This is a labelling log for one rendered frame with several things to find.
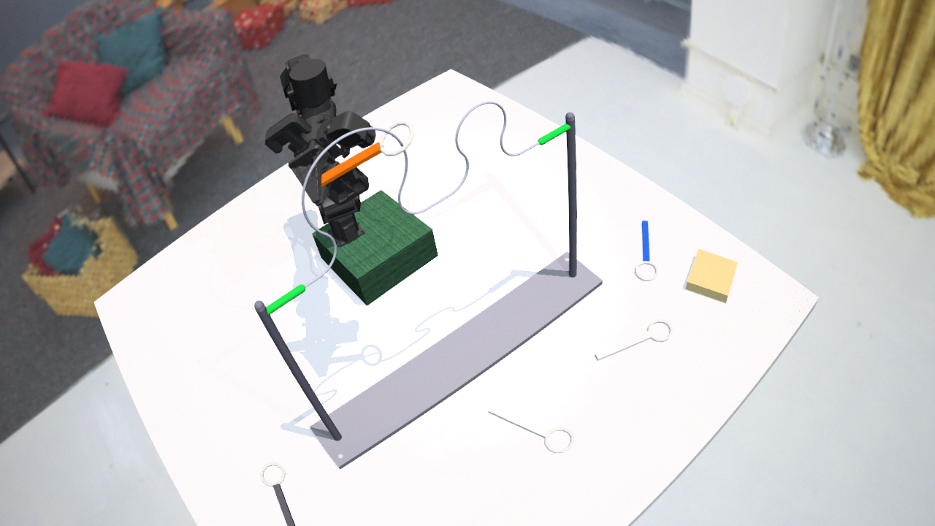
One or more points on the white loop with flat handle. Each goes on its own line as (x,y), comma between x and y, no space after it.
(633,342)
(531,427)

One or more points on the black handle with white loop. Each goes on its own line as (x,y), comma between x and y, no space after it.
(279,494)

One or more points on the white ring with blue handle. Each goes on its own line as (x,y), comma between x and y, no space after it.
(646,256)

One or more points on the orange handle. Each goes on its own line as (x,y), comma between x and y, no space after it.
(367,154)

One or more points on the light orange square block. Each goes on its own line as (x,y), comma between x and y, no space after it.
(711,275)

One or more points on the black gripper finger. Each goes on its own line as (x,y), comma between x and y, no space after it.
(300,166)
(325,189)

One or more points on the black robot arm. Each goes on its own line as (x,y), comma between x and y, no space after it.
(309,89)

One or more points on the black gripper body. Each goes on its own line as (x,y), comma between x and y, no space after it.
(301,134)

